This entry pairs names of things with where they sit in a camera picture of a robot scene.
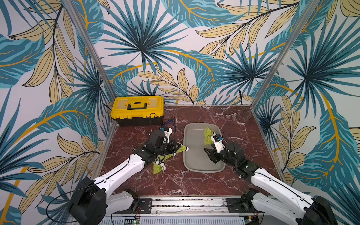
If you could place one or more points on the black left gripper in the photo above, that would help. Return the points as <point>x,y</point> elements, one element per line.
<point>173,148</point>

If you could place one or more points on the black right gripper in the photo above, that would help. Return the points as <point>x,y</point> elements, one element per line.
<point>213,153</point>

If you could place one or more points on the grey-green plastic storage tray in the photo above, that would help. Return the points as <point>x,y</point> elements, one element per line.
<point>195,158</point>

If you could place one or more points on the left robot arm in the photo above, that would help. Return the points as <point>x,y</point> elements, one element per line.
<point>92,201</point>

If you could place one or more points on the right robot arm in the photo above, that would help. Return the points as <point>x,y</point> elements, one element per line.
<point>287,204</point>

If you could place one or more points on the yellow black toolbox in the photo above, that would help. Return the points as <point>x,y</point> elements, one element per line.
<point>138,111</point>

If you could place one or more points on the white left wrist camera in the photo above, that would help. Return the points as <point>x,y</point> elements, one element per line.
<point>168,131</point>

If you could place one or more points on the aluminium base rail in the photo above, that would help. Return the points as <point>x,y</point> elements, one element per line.
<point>199,205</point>

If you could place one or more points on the aluminium frame post left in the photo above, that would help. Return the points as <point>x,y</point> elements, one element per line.
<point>76,18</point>

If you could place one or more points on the aluminium frame post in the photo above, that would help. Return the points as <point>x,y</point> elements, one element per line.
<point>76,18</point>
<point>309,9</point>

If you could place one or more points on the aluminium frame post right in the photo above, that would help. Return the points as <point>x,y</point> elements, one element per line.
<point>309,9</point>

